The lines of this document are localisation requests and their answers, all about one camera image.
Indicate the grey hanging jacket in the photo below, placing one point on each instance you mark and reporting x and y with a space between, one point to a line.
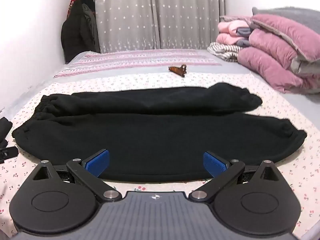
91 27

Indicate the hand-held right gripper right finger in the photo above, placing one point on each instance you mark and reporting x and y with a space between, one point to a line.
215 162

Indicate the striped folded cloth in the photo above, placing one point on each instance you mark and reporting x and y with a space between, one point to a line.
222 51

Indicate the brown hair clip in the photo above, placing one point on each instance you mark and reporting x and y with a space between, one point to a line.
178 70

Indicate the cherry print bed sheet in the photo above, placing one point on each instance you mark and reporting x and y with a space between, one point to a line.
270 105

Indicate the grey folded garment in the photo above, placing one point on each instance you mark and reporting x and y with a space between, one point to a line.
242 32

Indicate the pink fleece garment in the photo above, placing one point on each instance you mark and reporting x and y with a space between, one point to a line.
227 30

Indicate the pink striped blanket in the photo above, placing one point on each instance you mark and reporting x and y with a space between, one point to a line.
140 60

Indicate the grey bed sheet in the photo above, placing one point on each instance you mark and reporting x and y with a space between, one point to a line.
250 66

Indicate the black pants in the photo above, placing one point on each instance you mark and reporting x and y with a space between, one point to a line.
150 135

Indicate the grey pillow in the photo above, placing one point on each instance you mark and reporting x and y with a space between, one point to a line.
295 13

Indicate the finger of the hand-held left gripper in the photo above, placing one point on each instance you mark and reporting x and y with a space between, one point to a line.
8 153

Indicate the pink velvet folded quilt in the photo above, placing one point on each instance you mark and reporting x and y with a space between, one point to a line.
270 62

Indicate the dark cloth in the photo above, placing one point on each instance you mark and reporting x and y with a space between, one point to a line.
4 130

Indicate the grey star print curtain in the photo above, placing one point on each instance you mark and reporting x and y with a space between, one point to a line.
155 15

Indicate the red floral hanging garment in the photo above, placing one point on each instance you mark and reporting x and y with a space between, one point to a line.
72 5

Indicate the black hanging coat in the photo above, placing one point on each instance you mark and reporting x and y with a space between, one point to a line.
75 37

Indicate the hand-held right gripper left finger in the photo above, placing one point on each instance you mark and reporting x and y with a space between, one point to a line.
97 162

